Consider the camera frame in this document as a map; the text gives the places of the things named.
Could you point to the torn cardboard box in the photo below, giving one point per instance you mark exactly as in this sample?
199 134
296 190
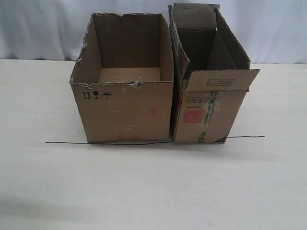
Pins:
123 79

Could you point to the tall taped cardboard box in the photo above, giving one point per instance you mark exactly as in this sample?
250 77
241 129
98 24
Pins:
212 74

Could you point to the thin black line marker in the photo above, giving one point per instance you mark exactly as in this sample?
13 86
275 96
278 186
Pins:
142 143

